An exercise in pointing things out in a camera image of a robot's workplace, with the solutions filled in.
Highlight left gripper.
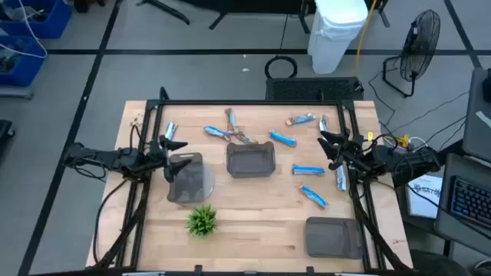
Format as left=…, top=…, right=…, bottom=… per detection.
left=147, top=134, right=193, bottom=184

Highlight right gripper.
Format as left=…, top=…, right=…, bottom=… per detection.
left=317, top=129, right=371, bottom=173

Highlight blue orange granola bar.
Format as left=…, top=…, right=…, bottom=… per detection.
left=285, top=113, right=316, bottom=127

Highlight green brown granola bar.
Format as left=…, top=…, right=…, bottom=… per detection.
left=232, top=129, right=259, bottom=146

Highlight green red granola bar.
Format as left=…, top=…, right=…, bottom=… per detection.
left=224, top=107, right=238, bottom=134

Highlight grey translucent plastic bin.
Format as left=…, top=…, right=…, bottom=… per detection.
left=225, top=140, right=276, bottom=179
left=305, top=216, right=364, bottom=259
left=166, top=152, right=205, bottom=204

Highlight crossed snack packets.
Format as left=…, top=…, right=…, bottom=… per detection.
left=203, top=125, right=232, bottom=142

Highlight black perforated computer case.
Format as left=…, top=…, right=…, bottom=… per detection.
left=265, top=76, right=364, bottom=102

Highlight green plant in white pot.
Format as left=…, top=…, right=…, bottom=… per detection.
left=186, top=204, right=219, bottom=238

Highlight white paper sheet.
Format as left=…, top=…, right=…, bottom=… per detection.
left=406, top=174, right=444, bottom=219

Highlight white trash bin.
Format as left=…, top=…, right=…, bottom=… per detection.
left=306, top=0, right=369, bottom=75

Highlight black floor fan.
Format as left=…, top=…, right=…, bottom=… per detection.
left=382, top=9, right=442, bottom=98

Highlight grey keyboard tray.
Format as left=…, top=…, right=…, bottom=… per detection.
left=434, top=153, right=491, bottom=258

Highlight grey desk surface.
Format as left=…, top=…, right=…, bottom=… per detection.
left=462, top=67, right=491, bottom=164

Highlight black keyboard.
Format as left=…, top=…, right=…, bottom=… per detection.
left=450, top=176, right=491, bottom=231

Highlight dark chair seat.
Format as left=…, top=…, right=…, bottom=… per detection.
left=408, top=248, right=473, bottom=276

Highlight blue storage bin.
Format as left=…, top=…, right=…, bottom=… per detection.
left=0, top=0, right=73, bottom=39
left=0, top=34, right=48, bottom=87

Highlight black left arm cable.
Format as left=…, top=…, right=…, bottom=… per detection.
left=93, top=178, right=130, bottom=265

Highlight black metal table frame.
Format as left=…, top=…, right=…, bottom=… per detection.
left=91, top=87, right=414, bottom=276

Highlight coiled black cable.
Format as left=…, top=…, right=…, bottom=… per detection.
left=264, top=55, right=298, bottom=80

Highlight yellow cable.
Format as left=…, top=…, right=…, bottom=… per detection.
left=354, top=0, right=379, bottom=76

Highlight white cable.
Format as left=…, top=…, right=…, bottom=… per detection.
left=0, top=0, right=49, bottom=61

